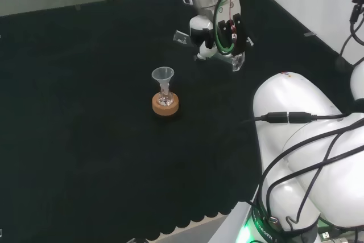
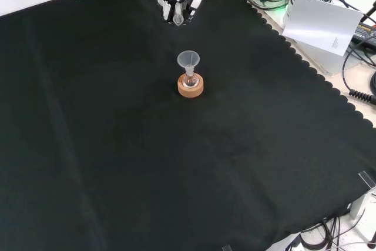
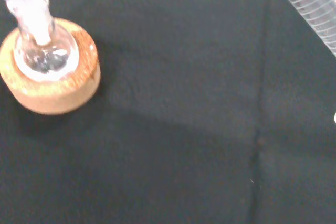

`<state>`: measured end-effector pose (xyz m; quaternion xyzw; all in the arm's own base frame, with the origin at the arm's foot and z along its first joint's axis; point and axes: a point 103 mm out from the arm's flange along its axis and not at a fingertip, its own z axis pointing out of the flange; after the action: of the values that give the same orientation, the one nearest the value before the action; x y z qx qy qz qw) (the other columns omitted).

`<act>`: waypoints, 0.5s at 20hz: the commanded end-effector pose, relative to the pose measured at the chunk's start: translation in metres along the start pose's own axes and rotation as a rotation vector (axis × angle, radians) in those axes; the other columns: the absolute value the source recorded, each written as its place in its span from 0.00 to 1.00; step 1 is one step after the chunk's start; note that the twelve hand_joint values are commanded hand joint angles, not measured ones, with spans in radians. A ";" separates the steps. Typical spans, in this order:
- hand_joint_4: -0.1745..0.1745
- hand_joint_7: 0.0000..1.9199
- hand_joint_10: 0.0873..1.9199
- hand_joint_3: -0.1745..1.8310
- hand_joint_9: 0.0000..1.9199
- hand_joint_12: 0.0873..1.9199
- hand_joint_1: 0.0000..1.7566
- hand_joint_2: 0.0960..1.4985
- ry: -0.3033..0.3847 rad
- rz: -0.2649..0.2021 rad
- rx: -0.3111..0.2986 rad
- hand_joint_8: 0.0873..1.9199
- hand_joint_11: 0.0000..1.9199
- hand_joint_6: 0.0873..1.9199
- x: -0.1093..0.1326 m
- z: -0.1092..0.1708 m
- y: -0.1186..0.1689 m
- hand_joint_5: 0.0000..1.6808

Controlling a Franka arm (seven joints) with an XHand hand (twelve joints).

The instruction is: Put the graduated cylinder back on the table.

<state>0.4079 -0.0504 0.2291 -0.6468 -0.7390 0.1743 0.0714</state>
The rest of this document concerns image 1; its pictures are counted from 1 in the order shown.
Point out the clear round-bottom flask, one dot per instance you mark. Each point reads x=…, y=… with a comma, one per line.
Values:
x=165, y=99

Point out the clear glass graduated cylinder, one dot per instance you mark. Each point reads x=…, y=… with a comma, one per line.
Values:
x=237, y=62

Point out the clear tape piece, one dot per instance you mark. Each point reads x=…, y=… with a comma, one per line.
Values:
x=310, y=34

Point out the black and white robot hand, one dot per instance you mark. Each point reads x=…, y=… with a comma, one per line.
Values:
x=229, y=31

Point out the clear plastic funnel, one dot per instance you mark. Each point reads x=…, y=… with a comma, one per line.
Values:
x=162, y=73

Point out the black table cloth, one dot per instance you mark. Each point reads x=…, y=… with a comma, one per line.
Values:
x=85, y=112

